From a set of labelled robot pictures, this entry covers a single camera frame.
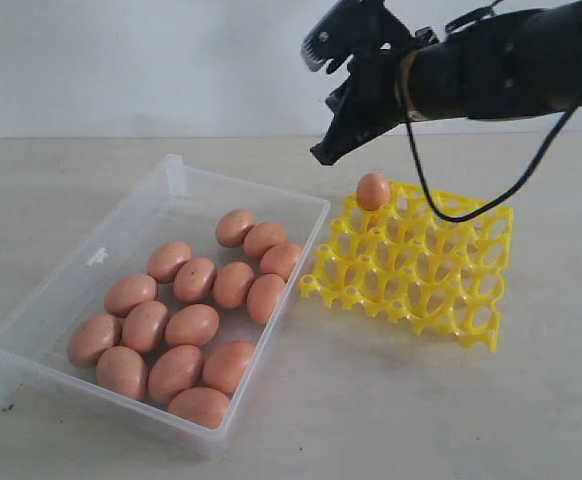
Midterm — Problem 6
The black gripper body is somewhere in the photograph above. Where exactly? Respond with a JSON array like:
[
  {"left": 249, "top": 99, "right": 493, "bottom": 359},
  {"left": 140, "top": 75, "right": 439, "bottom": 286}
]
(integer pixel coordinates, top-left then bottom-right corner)
[{"left": 329, "top": 45, "right": 411, "bottom": 143}]

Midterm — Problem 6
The brown egg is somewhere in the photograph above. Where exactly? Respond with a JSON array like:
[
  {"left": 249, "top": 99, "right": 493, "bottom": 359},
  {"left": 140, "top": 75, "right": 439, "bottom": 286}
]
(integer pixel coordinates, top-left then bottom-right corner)
[
  {"left": 165, "top": 304, "right": 220, "bottom": 347},
  {"left": 146, "top": 240, "right": 192, "bottom": 284},
  {"left": 213, "top": 261, "right": 255, "bottom": 309},
  {"left": 356, "top": 172, "right": 391, "bottom": 211},
  {"left": 260, "top": 243, "right": 303, "bottom": 281},
  {"left": 147, "top": 345, "right": 204, "bottom": 404},
  {"left": 122, "top": 300, "right": 169, "bottom": 354},
  {"left": 67, "top": 313, "right": 122, "bottom": 368},
  {"left": 215, "top": 209, "right": 255, "bottom": 248},
  {"left": 167, "top": 387, "right": 231, "bottom": 429},
  {"left": 96, "top": 346, "right": 148, "bottom": 400},
  {"left": 173, "top": 257, "right": 217, "bottom": 303},
  {"left": 202, "top": 341, "right": 255, "bottom": 395},
  {"left": 246, "top": 273, "right": 286, "bottom": 325},
  {"left": 243, "top": 221, "right": 287, "bottom": 259},
  {"left": 104, "top": 273, "right": 158, "bottom": 317}
]

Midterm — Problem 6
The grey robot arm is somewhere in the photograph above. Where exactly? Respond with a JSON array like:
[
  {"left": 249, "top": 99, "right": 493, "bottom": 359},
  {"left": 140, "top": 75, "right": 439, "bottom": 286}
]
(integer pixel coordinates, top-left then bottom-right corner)
[{"left": 301, "top": 1, "right": 582, "bottom": 166}]

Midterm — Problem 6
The yellow plastic egg tray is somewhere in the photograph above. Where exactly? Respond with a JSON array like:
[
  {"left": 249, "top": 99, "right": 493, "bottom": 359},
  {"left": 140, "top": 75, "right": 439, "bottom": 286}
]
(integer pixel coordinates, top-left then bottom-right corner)
[{"left": 298, "top": 180, "right": 514, "bottom": 351}]

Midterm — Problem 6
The clear plastic container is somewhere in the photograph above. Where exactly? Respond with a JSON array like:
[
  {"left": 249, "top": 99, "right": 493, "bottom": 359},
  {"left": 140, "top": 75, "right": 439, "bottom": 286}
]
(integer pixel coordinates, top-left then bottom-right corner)
[{"left": 0, "top": 154, "right": 330, "bottom": 457}]

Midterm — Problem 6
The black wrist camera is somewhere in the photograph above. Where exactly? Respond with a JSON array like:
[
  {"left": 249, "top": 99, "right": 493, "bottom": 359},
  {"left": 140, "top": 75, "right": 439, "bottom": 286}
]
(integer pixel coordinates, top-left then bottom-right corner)
[{"left": 301, "top": 0, "right": 415, "bottom": 75}]

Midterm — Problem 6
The black cable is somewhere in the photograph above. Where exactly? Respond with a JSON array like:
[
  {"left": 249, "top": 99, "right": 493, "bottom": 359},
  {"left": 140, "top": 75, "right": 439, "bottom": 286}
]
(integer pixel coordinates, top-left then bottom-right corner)
[{"left": 403, "top": 0, "right": 582, "bottom": 224}]

